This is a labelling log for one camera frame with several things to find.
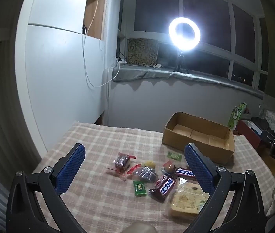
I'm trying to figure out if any red round jelly cup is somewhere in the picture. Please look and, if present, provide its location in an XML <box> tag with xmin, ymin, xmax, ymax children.
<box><xmin>161</xmin><ymin>161</ymin><xmax>177</xmax><ymax>174</ymax></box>

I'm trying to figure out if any dark chocolate bar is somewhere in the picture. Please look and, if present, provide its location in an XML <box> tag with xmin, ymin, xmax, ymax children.
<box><xmin>148</xmin><ymin>174</ymin><xmax>177</xmax><ymax>203</ymax></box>
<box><xmin>175</xmin><ymin>167</ymin><xmax>197</xmax><ymax>180</ymax></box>

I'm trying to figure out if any clear packet of dark plum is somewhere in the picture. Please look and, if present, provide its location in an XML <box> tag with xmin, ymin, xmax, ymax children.
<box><xmin>107</xmin><ymin>152</ymin><xmax>137</xmax><ymax>175</ymax></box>
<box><xmin>126</xmin><ymin>164</ymin><xmax>158</xmax><ymax>183</ymax></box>

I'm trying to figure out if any red box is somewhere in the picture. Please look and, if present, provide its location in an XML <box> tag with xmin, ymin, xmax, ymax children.
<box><xmin>235</xmin><ymin>120</ymin><xmax>262</xmax><ymax>148</ymax></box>

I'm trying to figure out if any bright green candy packet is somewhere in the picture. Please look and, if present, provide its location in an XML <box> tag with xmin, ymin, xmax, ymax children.
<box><xmin>133</xmin><ymin>180</ymin><xmax>148</xmax><ymax>197</ymax></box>

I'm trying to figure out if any wooden shelf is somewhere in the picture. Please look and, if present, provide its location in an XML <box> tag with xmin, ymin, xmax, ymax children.
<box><xmin>84</xmin><ymin>0</ymin><xmax>109</xmax><ymax>40</ymax></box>

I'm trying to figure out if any white cable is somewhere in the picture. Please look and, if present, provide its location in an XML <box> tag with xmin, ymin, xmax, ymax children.
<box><xmin>82</xmin><ymin>0</ymin><xmax>118</xmax><ymax>88</ymax></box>

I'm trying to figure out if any black tripod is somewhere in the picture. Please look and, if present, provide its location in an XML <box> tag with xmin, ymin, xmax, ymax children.
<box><xmin>173</xmin><ymin>51</ymin><xmax>190</xmax><ymax>74</ymax></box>

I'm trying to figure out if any white wardrobe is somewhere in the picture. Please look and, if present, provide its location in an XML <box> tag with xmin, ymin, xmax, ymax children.
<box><xmin>15</xmin><ymin>0</ymin><xmax>106</xmax><ymax>153</ymax></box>

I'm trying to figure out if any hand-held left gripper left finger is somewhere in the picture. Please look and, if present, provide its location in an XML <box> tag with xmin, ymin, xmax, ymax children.
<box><xmin>6</xmin><ymin>143</ymin><xmax>87</xmax><ymax>233</ymax></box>

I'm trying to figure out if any beige rounded object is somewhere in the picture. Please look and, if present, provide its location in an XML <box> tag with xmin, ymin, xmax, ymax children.
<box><xmin>121</xmin><ymin>222</ymin><xmax>157</xmax><ymax>233</ymax></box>

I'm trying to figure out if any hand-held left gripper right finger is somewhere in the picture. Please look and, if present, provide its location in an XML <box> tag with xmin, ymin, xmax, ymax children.
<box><xmin>184</xmin><ymin>143</ymin><xmax>268</xmax><ymax>233</ymax></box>

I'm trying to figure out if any pink plaid tablecloth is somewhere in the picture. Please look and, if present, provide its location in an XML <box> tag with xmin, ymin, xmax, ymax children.
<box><xmin>24</xmin><ymin>121</ymin><xmax>275</xmax><ymax>233</ymax></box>

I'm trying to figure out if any clear packet of sliced bread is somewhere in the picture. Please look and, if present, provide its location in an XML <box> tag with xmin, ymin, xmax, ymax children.
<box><xmin>168</xmin><ymin>178</ymin><xmax>212</xmax><ymax>221</ymax></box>

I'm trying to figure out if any leopard print cushion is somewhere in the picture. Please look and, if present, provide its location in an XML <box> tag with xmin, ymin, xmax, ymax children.
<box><xmin>127</xmin><ymin>38</ymin><xmax>159</xmax><ymax>65</ymax></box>

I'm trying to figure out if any white ring light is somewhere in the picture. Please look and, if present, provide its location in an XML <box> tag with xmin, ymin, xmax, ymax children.
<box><xmin>168</xmin><ymin>17</ymin><xmax>201</xmax><ymax>52</ymax></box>

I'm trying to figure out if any ribbed grey panel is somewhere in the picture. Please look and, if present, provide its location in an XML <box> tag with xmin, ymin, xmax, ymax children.
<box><xmin>0</xmin><ymin>28</ymin><xmax>48</xmax><ymax>233</ymax></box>

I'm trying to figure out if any cardboard box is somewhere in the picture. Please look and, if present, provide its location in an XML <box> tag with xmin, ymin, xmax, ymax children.
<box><xmin>162</xmin><ymin>112</ymin><xmax>235</xmax><ymax>165</ymax></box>

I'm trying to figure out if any small pale green candy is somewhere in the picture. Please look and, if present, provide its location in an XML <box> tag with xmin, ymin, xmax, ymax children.
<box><xmin>167</xmin><ymin>152</ymin><xmax>183</xmax><ymax>161</ymax></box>

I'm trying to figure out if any white framed window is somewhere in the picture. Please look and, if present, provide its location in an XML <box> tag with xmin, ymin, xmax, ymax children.
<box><xmin>118</xmin><ymin>0</ymin><xmax>269</xmax><ymax>93</ymax></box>

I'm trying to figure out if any grey windowsill cloth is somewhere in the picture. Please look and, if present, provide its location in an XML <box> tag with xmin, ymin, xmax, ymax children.
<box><xmin>112</xmin><ymin>64</ymin><xmax>265</xmax><ymax>100</ymax></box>

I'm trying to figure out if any green carton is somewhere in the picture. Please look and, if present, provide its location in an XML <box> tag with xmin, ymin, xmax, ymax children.
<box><xmin>227</xmin><ymin>102</ymin><xmax>248</xmax><ymax>130</ymax></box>

